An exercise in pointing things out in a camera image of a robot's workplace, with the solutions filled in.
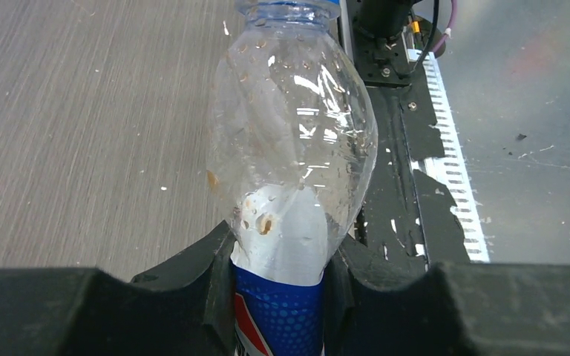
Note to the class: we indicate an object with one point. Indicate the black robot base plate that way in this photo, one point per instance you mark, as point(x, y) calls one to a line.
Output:
point(407, 218)

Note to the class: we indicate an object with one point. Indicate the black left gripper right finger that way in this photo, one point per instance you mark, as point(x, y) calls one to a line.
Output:
point(372, 307)

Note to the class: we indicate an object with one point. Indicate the slotted aluminium rail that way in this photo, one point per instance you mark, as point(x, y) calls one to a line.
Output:
point(454, 162)

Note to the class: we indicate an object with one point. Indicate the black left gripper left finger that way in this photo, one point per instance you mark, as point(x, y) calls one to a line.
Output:
point(183, 306)

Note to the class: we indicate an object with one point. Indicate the clear bottle blue label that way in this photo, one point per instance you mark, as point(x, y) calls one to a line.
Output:
point(293, 144)

